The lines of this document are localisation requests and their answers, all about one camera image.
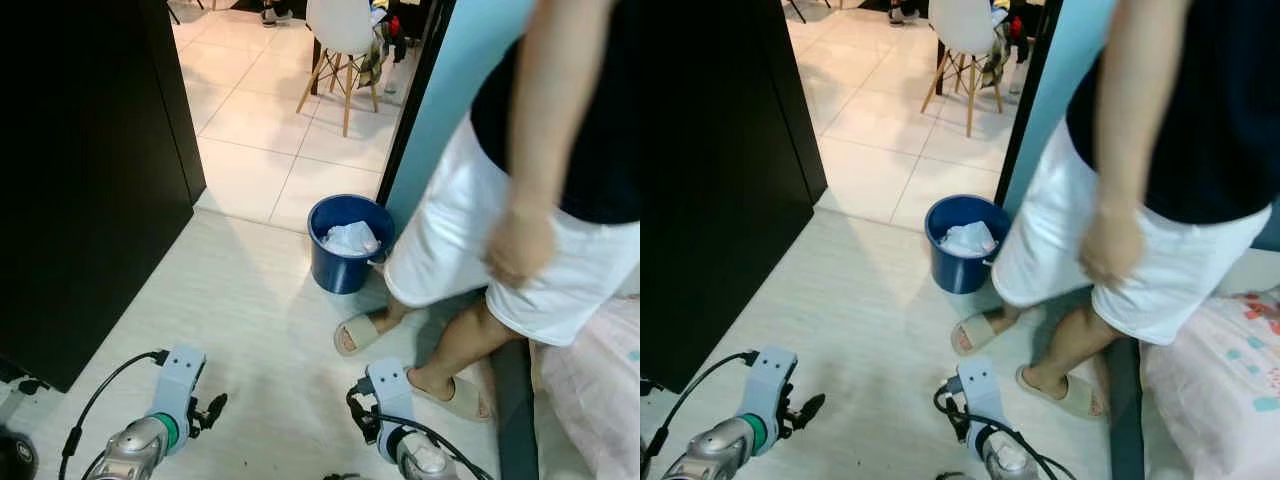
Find person's right hand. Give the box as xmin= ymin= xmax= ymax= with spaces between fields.
xmin=1078 ymin=205 xmax=1146 ymax=289
xmin=484 ymin=203 xmax=557 ymax=289

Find blue plastic bucket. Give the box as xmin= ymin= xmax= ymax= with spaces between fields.
xmin=925 ymin=193 xmax=1011 ymax=295
xmin=307 ymin=193 xmax=397 ymax=295

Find white crumpled plastic bag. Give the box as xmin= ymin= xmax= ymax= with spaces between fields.
xmin=322 ymin=220 xmax=382 ymax=258
xmin=940 ymin=220 xmax=998 ymax=258

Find person in white shorts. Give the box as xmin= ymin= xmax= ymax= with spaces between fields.
xmin=385 ymin=0 xmax=641 ymax=396
xmin=990 ymin=0 xmax=1280 ymax=401

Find pink patterned pillow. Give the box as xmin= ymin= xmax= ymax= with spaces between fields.
xmin=1140 ymin=288 xmax=1280 ymax=480
xmin=530 ymin=295 xmax=641 ymax=480

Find black cabinet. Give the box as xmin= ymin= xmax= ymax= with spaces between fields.
xmin=0 ymin=0 xmax=207 ymax=393
xmin=640 ymin=0 xmax=829 ymax=394

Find colourful clothes heap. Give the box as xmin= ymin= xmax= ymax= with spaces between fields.
xmin=360 ymin=0 xmax=413 ymax=93
xmin=985 ymin=0 xmax=1031 ymax=91

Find blue upholstered headboard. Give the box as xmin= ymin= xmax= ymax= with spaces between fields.
xmin=1255 ymin=200 xmax=1280 ymax=253

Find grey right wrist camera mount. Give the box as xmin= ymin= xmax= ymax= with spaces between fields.
xmin=365 ymin=358 xmax=416 ymax=431
xmin=955 ymin=360 xmax=1001 ymax=431

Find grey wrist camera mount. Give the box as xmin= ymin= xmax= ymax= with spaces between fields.
xmin=365 ymin=358 xmax=416 ymax=431
xmin=150 ymin=345 xmax=208 ymax=443
xmin=955 ymin=360 xmax=1001 ymax=431
xmin=745 ymin=345 xmax=799 ymax=446

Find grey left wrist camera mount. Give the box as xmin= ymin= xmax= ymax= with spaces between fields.
xmin=745 ymin=345 xmax=799 ymax=446
xmin=150 ymin=345 xmax=208 ymax=443

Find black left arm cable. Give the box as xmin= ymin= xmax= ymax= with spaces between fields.
xmin=58 ymin=348 xmax=171 ymax=480
xmin=645 ymin=348 xmax=761 ymax=480

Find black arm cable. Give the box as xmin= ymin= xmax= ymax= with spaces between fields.
xmin=58 ymin=348 xmax=171 ymax=480
xmin=935 ymin=385 xmax=1079 ymax=480
xmin=645 ymin=348 xmax=761 ymax=480
xmin=347 ymin=385 xmax=496 ymax=480

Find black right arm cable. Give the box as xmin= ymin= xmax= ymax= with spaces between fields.
xmin=935 ymin=385 xmax=1079 ymax=480
xmin=347 ymin=385 xmax=496 ymax=480

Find black door frame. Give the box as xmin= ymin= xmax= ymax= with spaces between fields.
xmin=997 ymin=0 xmax=1063 ymax=191
xmin=375 ymin=0 xmax=458 ymax=206

